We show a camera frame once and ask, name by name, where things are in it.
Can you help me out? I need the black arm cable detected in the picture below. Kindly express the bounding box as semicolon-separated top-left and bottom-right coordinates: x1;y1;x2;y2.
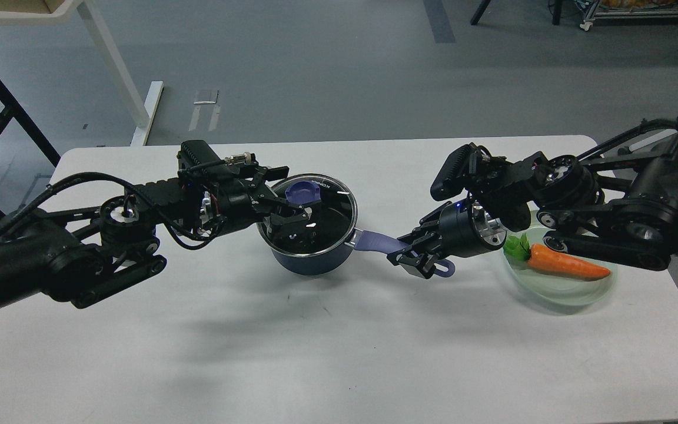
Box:
574;118;678;163
0;172;222;251

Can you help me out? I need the pale green plate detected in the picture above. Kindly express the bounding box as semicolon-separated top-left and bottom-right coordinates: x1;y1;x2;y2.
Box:
501;227;618;307

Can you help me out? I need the white desk frame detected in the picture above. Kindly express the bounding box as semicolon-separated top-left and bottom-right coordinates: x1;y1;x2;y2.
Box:
0;0;164;147

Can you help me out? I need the glass lid with blue knob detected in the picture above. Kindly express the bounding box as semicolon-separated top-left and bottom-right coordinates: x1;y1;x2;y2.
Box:
258;174;357;257

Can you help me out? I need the orange toy carrot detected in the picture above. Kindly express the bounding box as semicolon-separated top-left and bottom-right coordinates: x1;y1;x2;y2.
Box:
503;234;611;281

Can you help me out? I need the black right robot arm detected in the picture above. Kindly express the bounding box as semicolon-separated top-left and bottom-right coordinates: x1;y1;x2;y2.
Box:
387;119;678;279

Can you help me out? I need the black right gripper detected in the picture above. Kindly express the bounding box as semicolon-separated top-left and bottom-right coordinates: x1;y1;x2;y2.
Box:
387;200;507;279

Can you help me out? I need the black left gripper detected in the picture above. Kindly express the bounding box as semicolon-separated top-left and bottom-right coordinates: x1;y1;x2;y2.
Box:
200;162;318;239

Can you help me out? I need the blue saucepan with purple handle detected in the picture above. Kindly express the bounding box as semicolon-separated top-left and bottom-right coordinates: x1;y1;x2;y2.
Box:
257;173;456;277

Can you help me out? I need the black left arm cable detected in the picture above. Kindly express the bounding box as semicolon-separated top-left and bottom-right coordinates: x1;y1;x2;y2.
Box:
0;172;222;251

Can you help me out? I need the metal cart frame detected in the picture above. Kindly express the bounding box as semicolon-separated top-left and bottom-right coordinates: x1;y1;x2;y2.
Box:
576;1;678;31

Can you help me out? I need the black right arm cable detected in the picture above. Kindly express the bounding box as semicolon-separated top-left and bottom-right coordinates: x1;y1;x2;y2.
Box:
574;118;678;163

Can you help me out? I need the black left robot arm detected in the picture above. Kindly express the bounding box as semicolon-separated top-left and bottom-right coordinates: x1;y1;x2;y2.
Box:
0;140;317;309

